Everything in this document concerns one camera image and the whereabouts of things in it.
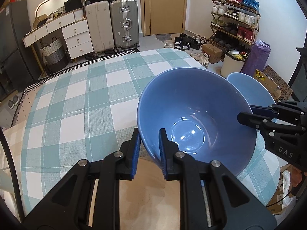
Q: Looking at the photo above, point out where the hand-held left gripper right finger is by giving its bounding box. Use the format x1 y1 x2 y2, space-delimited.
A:
158 128 278 230

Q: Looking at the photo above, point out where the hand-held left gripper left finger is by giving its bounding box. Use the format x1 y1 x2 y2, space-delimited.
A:
23 127 141 230

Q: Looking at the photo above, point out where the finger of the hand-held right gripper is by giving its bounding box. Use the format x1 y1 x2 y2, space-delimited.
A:
249 101 305 125
237 112 298 137

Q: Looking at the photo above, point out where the blue bowl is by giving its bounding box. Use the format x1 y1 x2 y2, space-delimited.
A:
227 72 277 125
137 67 257 178

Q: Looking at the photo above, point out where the person's right hand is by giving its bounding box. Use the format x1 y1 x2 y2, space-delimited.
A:
293 170 304 189

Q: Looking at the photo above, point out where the printed cardboard box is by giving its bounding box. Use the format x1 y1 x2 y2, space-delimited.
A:
262 65 293 101

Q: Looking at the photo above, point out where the yellow bag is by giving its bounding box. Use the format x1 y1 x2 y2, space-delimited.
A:
254 69 267 82

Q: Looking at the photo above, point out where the labelled cardboard box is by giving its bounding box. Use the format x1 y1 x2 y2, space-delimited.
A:
271 164 299 215

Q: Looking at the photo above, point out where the white trash bin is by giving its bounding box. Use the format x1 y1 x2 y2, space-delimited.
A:
221 50 246 77

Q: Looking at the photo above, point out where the purple plastic bag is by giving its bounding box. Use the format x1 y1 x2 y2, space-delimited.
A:
241 38 271 76

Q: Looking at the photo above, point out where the teal checked tablecloth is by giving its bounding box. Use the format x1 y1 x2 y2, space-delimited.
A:
20 48 281 216

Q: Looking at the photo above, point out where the brown cardboard box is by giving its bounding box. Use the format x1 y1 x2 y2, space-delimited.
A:
201 44 223 64

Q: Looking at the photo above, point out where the shoe rack with shoes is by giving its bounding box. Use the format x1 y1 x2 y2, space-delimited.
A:
209 0 261 51

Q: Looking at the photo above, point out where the pile of loose shoes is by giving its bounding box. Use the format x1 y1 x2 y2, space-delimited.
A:
164 34 210 69

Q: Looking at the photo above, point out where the wooden shoe rack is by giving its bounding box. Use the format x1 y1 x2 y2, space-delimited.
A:
209 0 261 46

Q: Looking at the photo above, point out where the grey door mat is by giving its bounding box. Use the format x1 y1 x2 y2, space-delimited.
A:
155 34 172 43

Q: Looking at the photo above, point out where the grey white woven basket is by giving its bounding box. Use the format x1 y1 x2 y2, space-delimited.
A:
40 36 69 73

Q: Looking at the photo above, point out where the silver suitcase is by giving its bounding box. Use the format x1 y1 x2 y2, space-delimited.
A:
110 0 140 51

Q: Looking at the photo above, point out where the beige suitcase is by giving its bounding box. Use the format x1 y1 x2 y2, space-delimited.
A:
85 0 116 53

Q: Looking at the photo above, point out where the white dressing table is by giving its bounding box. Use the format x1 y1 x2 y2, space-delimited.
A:
22 8 94 77

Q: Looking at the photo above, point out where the wooden door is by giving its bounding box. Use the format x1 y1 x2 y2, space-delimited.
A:
140 0 187 37

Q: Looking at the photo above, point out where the grey refrigerator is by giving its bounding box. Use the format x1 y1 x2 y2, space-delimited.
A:
0 0 41 94

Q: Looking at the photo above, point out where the black fabric bag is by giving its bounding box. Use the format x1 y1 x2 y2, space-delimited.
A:
64 0 83 12

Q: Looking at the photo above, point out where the small open cardboard box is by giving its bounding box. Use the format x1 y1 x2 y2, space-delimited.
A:
33 14 51 27

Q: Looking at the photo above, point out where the rounded vanity mirror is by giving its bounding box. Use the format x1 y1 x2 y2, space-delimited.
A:
35 0 70 17

